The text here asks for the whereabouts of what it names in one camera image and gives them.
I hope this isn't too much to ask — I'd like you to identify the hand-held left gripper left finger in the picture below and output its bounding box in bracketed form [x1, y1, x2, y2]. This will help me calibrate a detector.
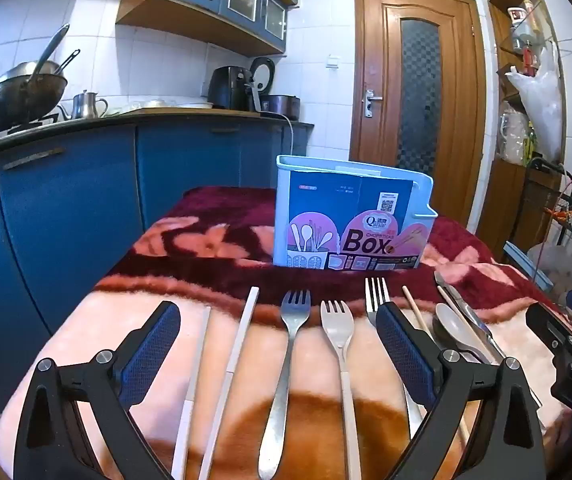
[14, 301, 183, 480]

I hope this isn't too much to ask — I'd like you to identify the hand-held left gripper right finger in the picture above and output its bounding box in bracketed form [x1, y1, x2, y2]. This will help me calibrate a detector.
[375, 301, 549, 480]

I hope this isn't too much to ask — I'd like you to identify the white chopstick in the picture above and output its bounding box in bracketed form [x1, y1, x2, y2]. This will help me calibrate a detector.
[197, 286, 261, 480]
[171, 306, 213, 480]

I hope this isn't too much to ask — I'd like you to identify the pale grey spoon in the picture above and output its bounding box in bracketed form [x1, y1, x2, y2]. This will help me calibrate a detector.
[433, 303, 492, 366]

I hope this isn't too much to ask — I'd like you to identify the white-handled fork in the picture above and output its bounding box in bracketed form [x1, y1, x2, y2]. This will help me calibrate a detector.
[320, 300, 363, 480]

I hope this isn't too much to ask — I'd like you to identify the steel knife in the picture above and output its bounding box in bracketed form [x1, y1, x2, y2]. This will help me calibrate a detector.
[434, 271, 499, 363]

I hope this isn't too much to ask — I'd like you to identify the steel fork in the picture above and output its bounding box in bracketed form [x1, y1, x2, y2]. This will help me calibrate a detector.
[258, 290, 311, 480]
[364, 277, 425, 443]

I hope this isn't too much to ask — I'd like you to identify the blue utensil box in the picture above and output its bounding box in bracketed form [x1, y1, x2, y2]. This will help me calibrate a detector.
[274, 155, 438, 271]

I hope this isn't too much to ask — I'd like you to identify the clear plastic bag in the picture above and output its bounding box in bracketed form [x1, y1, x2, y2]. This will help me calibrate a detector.
[526, 242, 572, 306]

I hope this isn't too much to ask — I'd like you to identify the red and pink floral blanket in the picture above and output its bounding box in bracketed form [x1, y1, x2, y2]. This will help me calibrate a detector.
[0, 186, 572, 480]

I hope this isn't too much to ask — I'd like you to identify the light blue tray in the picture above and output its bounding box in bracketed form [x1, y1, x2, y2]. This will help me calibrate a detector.
[503, 241, 552, 291]

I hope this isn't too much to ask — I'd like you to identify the black metal rack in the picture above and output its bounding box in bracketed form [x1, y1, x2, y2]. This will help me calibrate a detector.
[503, 157, 572, 301]

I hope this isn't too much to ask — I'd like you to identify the wooden shelf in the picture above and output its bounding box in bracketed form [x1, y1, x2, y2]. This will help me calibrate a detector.
[476, 0, 572, 261]

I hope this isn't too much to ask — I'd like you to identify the blue kitchen base cabinet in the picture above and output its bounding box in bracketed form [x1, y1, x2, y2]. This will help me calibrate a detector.
[0, 109, 315, 411]

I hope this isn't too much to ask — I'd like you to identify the clear plastic jar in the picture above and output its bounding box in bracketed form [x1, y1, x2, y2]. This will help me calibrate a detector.
[498, 110, 529, 163]

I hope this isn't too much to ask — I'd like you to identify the white plastic bag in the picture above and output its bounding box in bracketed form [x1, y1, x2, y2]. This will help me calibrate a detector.
[505, 40, 566, 161]

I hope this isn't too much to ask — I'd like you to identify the red bottle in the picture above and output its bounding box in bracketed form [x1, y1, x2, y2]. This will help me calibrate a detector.
[523, 42, 540, 76]

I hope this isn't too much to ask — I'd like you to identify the steel kettle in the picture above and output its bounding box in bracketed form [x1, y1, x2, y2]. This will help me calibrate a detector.
[60, 90, 109, 120]

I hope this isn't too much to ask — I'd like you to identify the gas stove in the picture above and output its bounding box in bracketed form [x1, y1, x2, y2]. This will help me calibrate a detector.
[0, 112, 61, 141]

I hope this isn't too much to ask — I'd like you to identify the wooden door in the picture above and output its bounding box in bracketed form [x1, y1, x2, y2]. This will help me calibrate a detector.
[348, 0, 487, 236]

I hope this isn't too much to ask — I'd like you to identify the dark rice cooker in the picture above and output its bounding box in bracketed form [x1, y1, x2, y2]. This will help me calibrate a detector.
[250, 57, 301, 121]

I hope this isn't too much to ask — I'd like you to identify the black air fryer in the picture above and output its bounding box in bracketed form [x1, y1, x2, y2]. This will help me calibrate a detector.
[208, 66, 257, 111]

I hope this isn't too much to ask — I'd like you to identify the dark wok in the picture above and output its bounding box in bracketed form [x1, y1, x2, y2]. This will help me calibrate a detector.
[0, 60, 69, 130]

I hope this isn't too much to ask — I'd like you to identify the steel ladle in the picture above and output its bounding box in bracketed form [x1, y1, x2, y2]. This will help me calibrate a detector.
[28, 23, 70, 83]

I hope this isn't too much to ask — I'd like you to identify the white power cable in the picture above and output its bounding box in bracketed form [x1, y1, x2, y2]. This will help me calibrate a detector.
[261, 112, 297, 157]

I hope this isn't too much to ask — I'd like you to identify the steel door handle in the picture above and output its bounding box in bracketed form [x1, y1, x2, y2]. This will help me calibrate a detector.
[363, 89, 383, 119]

